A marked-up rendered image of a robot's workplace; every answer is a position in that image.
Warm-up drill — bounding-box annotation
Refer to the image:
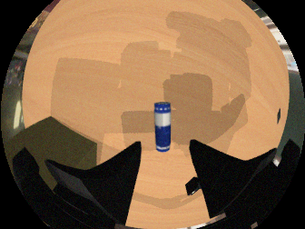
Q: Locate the blue and white battery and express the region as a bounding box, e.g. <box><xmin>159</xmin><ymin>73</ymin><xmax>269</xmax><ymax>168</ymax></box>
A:
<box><xmin>153</xmin><ymin>101</ymin><xmax>171</xmax><ymax>152</ymax></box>

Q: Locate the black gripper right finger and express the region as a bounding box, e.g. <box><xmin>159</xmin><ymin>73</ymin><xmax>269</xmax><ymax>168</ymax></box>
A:
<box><xmin>189</xmin><ymin>139</ymin><xmax>277</xmax><ymax>219</ymax></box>

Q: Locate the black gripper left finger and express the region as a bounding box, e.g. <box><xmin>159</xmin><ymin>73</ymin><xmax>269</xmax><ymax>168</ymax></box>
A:
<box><xmin>44</xmin><ymin>141</ymin><xmax>142</xmax><ymax>226</ymax></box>

